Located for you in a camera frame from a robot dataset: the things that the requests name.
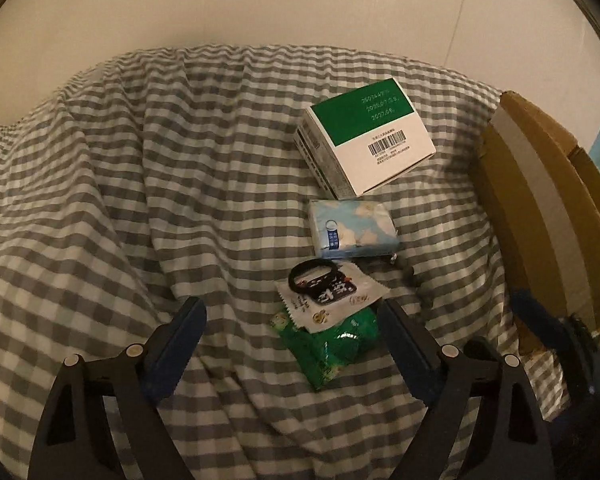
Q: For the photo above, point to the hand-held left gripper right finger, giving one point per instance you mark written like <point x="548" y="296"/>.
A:
<point x="410" y="355"/>

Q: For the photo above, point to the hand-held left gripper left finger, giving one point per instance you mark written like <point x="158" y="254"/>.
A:
<point x="172" y="350"/>

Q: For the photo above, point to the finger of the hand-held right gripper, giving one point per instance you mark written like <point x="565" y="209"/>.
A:
<point x="530" y="315"/>

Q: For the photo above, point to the green snack packet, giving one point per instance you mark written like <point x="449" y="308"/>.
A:
<point x="330" y="355"/>

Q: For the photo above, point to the white sachet with black print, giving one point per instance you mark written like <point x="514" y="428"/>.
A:
<point x="330" y="310"/>

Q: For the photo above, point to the brown cardboard box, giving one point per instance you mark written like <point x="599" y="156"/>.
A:
<point x="530" y="185"/>

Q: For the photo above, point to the light blue tissue pack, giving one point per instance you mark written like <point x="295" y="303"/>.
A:
<point x="360" y="227"/>

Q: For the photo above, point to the grey white checked bedsheet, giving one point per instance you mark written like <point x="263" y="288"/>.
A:
<point x="130" y="185"/>

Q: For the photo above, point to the green white carton box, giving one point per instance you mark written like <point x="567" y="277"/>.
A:
<point x="380" y="125"/>

